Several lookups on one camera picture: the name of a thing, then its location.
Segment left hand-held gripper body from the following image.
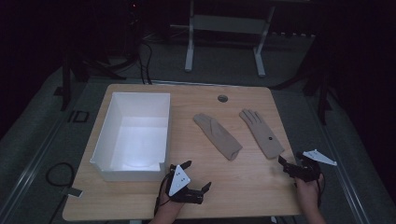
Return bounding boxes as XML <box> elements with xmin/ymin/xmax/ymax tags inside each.
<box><xmin>163</xmin><ymin>163</ymin><xmax>205</xmax><ymax>205</ymax></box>

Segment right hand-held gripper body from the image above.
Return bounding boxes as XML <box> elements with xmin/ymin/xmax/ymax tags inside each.
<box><xmin>283</xmin><ymin>148</ymin><xmax>338</xmax><ymax>184</ymax></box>

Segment beige glove with dark button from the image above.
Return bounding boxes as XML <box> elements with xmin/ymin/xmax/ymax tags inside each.
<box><xmin>238</xmin><ymin>108</ymin><xmax>286</xmax><ymax>161</ymax></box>

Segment plain beige glove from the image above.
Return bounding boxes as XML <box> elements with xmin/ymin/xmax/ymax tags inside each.
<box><xmin>192</xmin><ymin>112</ymin><xmax>244</xmax><ymax>161</ymax></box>

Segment white box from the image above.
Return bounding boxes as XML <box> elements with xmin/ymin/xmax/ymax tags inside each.
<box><xmin>89</xmin><ymin>91</ymin><xmax>172</xmax><ymax>183</ymax></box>

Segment person's right hand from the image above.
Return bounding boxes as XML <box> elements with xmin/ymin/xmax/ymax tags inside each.
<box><xmin>295</xmin><ymin>175</ymin><xmax>325</xmax><ymax>213</ymax></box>

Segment person's left hand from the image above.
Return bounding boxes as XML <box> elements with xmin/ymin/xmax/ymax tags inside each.
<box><xmin>155</xmin><ymin>198</ymin><xmax>185</xmax><ymax>220</ymax></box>

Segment black stand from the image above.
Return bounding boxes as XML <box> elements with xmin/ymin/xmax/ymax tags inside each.
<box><xmin>270</xmin><ymin>40</ymin><xmax>334</xmax><ymax>126</ymax></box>
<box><xmin>53</xmin><ymin>46</ymin><xmax>127</xmax><ymax>112</ymax></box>

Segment grey tape piece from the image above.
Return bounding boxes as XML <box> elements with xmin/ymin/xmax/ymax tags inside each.
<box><xmin>66</xmin><ymin>187</ymin><xmax>84</xmax><ymax>199</ymax></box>

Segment white power strip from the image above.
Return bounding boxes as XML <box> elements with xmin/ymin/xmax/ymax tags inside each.
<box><xmin>270</xmin><ymin>30</ymin><xmax>316</xmax><ymax>39</ymax></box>

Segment right hand-held gripper cable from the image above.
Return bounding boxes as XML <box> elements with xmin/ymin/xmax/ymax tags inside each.
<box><xmin>315</xmin><ymin>172</ymin><xmax>327</xmax><ymax>208</ymax></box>

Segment hand-held gripper cable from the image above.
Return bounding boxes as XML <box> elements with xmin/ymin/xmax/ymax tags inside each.
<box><xmin>153</xmin><ymin>172</ymin><xmax>173</xmax><ymax>217</ymax></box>
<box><xmin>315</xmin><ymin>172</ymin><xmax>327</xmax><ymax>208</ymax></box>

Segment left hand-held gripper cable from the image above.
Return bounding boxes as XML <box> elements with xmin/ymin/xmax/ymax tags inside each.
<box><xmin>153</xmin><ymin>172</ymin><xmax>173</xmax><ymax>217</ymax></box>

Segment black hanging cables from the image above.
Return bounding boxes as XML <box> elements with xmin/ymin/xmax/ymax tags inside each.
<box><xmin>136</xmin><ymin>38</ymin><xmax>154</xmax><ymax>86</ymax></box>

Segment black looped floor cable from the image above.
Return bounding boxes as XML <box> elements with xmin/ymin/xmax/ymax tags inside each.
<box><xmin>45</xmin><ymin>161</ymin><xmax>76</xmax><ymax>189</ymax></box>

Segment white metal desk frame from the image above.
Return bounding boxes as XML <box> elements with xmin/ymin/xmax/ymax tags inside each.
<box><xmin>184</xmin><ymin>0</ymin><xmax>276</xmax><ymax>78</ymax></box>

